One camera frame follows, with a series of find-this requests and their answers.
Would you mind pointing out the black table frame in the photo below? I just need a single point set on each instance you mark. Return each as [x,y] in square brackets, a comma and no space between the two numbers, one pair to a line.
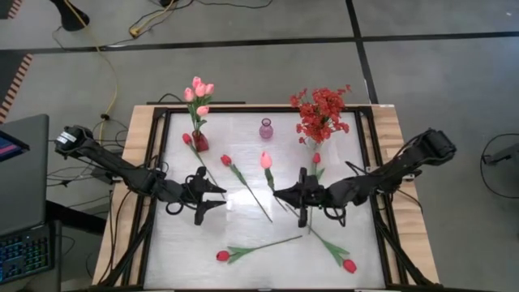
[243,110]

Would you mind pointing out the red glass vase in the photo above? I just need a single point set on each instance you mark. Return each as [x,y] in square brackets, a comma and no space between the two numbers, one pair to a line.
[200,142]

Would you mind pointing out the red artificial tulip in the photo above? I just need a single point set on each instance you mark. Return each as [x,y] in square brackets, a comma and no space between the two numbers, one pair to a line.
[187,139]
[349,266]
[222,256]
[226,160]
[316,158]

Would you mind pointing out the small lit screen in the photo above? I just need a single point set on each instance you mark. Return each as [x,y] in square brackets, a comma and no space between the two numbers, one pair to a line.
[10,148]

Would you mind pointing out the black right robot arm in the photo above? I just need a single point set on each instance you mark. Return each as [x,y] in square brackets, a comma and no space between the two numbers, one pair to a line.
[397,167]

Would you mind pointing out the black stand base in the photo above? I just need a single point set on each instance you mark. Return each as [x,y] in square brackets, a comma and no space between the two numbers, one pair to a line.
[73,18]

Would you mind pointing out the purple glass vase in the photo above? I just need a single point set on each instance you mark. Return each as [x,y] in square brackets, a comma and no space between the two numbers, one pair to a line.
[266,130]

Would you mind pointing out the clear glass vase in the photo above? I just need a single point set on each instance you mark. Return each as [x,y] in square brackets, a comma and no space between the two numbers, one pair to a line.
[315,144]

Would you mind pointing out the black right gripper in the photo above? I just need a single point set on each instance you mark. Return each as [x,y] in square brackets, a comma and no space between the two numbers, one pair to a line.
[322,194]

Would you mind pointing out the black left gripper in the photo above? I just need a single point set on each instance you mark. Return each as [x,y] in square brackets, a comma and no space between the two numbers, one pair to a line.
[182,191]

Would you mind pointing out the orange striped black mat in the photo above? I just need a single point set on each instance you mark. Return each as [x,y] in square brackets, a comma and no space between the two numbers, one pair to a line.
[12,8]
[18,81]

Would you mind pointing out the grey stand foot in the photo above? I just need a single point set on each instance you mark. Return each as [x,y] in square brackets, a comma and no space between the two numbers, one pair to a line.
[504,154]

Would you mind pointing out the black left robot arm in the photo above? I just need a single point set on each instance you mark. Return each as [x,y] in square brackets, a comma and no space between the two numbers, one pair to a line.
[117,166]

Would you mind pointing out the grey laptop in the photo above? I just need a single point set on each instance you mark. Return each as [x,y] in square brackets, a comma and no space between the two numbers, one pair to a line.
[24,194]

